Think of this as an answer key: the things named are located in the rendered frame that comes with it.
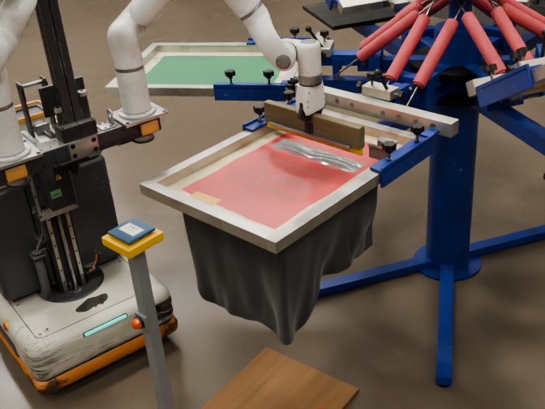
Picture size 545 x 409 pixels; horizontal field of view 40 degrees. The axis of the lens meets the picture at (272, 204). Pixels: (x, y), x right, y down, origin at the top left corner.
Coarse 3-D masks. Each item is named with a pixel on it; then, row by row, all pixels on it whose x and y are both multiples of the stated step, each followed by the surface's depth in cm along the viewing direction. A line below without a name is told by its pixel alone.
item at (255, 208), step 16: (368, 160) 246; (336, 176) 238; (352, 176) 237; (320, 192) 229; (240, 208) 225; (256, 208) 224; (272, 208) 223; (288, 208) 223; (304, 208) 222; (272, 224) 215
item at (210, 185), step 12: (264, 144) 262; (312, 144) 259; (324, 144) 258; (252, 156) 255; (288, 156) 253; (300, 156) 252; (228, 168) 248; (204, 180) 242; (216, 180) 241; (192, 192) 235; (204, 192) 235; (216, 192) 234; (228, 192) 234; (240, 192) 233; (216, 204) 228; (228, 204) 227
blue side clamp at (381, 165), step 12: (408, 144) 243; (420, 144) 242; (432, 144) 248; (396, 156) 237; (408, 156) 238; (420, 156) 244; (372, 168) 231; (384, 168) 229; (396, 168) 234; (408, 168) 240; (384, 180) 231
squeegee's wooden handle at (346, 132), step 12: (264, 108) 256; (276, 108) 252; (288, 108) 249; (276, 120) 255; (288, 120) 251; (300, 120) 247; (312, 120) 243; (324, 120) 239; (336, 120) 237; (324, 132) 242; (336, 132) 238; (348, 132) 235; (360, 132) 232; (360, 144) 234
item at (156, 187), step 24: (360, 120) 265; (216, 144) 257; (240, 144) 260; (192, 168) 246; (144, 192) 236; (168, 192) 229; (336, 192) 221; (360, 192) 225; (192, 216) 223; (216, 216) 215; (312, 216) 211; (264, 240) 203; (288, 240) 204
